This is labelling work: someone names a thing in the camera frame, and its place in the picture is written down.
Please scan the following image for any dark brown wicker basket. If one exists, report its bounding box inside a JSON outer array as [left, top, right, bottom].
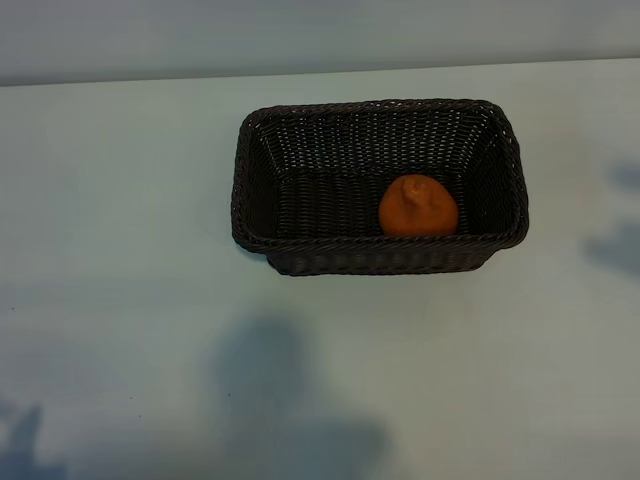
[[230, 98, 531, 277]]

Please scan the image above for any orange fruit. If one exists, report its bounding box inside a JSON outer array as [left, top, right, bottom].
[[377, 174, 460, 238]]

